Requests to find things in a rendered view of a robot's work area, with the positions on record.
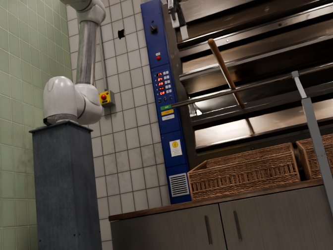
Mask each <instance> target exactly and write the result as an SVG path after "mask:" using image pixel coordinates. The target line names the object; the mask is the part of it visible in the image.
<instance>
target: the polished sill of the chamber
mask: <svg viewBox="0 0 333 250"><path fill-rule="evenodd" d="M329 88H333V81H332V82H328V83H324V84H320V85H316V86H312V87H308V88H304V92H305V94H309V93H313V92H317V91H321V90H325V89H329ZM296 96H300V93H299V90H296V91H292V92H287V93H283V94H279V95H275V96H272V97H268V98H264V99H260V100H256V101H252V102H248V103H244V104H240V105H236V106H232V107H227V108H223V109H219V110H215V111H211V112H207V113H203V114H199V115H195V116H191V122H194V121H198V120H202V119H206V118H211V117H215V116H219V115H223V114H227V113H231V112H235V111H239V110H243V109H248V108H252V107H255V106H259V105H263V104H268V103H272V102H276V101H280V100H284V99H288V98H292V97H296Z"/></svg>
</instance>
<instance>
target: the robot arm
mask: <svg viewBox="0 0 333 250"><path fill-rule="evenodd" d="M166 1H167V3H168V10H169V11H170V12H168V14H169V15H170V16H171V21H172V26H173V29H174V28H177V27H179V24H180V31H181V35H182V40H183V41H184V40H187V39H189V38H188V33H187V27H188V26H187V25H186V22H185V19H184V16H183V12H182V8H181V6H180V4H179V3H184V2H187V1H188V0H166ZM60 2H62V3H64V4H68V5H70V6H71V7H72V8H74V9H75V10H76V14H77V18H78V22H79V24H80V31H79V44H78V57H77V70H76V83H75V85H74V84H73V82H72V81H71V80H70V79H68V78H66V77H63V76H57V77H53V78H51V79H50V80H49V81H48V82H47V83H46V85H45V88H44V93H43V106H44V115H45V118H44V119H43V123H44V124H45V125H43V126H40V127H37V128H36V129H38V128H42V127H45V126H49V125H54V124H57V123H61V122H64V121H72V122H74V123H77V124H79V125H92V124H95V123H97V122H98V121H99V120H100V119H101V117H102V114H103V108H102V105H101V103H100V99H99V93H98V90H97V89H96V88H95V86H94V77H95V62H96V47H97V31H98V27H99V26H100V24H101V23H102V22H103V21H104V20H105V18H106V15H107V12H106V9H105V6H104V5H103V3H102V2H101V1H100V0H60Z"/></svg>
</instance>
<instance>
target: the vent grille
mask: <svg viewBox="0 0 333 250"><path fill-rule="evenodd" d="M169 181H170V187H171V194H172V197H175V196H181V195H186V194H189V188H188V182H187V176H186V173H183V174H178V175H173V176H169Z"/></svg>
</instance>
